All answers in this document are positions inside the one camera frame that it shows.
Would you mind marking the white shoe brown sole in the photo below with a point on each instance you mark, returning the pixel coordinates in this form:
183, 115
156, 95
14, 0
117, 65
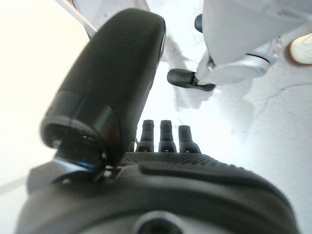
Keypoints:
302, 48

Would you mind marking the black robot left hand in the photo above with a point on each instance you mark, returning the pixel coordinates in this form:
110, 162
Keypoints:
151, 195

